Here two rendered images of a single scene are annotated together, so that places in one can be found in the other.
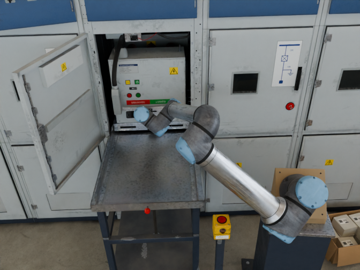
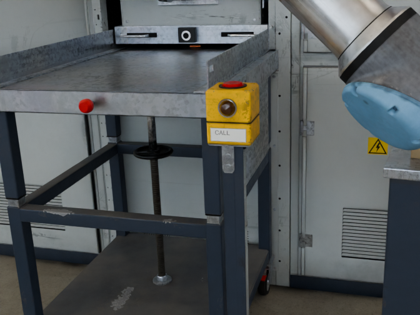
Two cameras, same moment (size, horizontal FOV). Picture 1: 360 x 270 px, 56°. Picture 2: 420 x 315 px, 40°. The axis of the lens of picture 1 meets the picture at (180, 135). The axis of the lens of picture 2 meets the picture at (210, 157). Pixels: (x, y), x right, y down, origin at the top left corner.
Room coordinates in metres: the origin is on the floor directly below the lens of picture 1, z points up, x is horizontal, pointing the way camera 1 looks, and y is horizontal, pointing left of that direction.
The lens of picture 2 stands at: (0.17, -0.46, 1.09)
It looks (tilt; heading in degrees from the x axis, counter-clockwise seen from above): 18 degrees down; 18
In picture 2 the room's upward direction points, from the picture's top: 2 degrees counter-clockwise
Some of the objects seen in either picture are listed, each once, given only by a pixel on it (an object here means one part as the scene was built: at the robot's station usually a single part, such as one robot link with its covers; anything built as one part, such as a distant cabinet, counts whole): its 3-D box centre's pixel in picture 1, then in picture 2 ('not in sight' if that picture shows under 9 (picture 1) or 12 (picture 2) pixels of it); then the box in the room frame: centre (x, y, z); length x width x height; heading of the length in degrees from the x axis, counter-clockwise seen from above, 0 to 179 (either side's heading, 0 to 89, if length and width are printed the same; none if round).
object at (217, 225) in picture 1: (221, 226); (233, 113); (1.15, -0.19, 0.85); 0.08 x 0.08 x 0.10; 1
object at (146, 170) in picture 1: (150, 167); (148, 76); (1.67, 0.19, 0.82); 0.68 x 0.62 x 0.06; 1
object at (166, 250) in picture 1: (154, 208); (156, 195); (1.67, 0.19, 0.46); 0.64 x 0.58 x 0.66; 1
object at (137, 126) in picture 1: (151, 124); (190, 34); (2.07, 0.20, 0.89); 0.54 x 0.05 x 0.06; 91
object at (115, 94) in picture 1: (117, 100); not in sight; (1.98, 0.41, 1.14); 0.08 x 0.05 x 0.17; 1
